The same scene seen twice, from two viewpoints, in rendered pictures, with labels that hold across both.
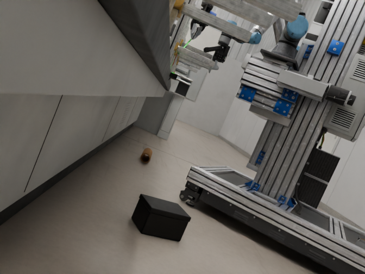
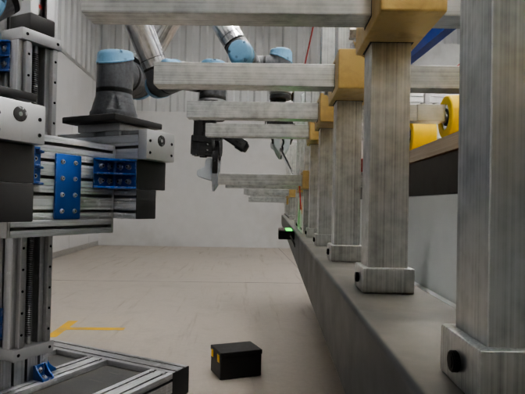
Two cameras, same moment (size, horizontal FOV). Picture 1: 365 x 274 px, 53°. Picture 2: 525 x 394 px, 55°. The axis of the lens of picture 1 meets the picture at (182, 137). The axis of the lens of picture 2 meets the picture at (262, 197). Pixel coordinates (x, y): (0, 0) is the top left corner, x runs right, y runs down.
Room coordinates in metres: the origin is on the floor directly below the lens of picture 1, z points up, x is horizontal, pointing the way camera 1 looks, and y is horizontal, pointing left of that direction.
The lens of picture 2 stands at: (3.89, 0.28, 0.78)
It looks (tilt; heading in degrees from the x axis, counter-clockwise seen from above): 1 degrees up; 185
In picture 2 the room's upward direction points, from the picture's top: 1 degrees clockwise
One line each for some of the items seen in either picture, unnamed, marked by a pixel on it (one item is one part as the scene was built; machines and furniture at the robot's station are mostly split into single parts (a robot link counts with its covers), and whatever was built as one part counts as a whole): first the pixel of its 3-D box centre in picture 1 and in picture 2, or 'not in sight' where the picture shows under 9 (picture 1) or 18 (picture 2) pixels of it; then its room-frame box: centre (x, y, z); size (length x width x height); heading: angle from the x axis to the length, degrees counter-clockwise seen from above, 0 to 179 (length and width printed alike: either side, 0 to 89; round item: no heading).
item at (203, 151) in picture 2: (220, 52); (208, 137); (2.48, -0.01, 0.96); 0.09 x 0.08 x 0.12; 94
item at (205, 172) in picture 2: not in sight; (207, 173); (2.50, -0.01, 0.86); 0.06 x 0.03 x 0.09; 94
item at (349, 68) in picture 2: not in sight; (350, 81); (3.19, 0.33, 0.95); 0.13 x 0.06 x 0.05; 4
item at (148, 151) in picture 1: (146, 155); not in sight; (3.02, 0.21, 0.04); 0.30 x 0.08 x 0.08; 4
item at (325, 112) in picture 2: not in sight; (330, 114); (2.94, 0.31, 0.95); 0.13 x 0.06 x 0.05; 4
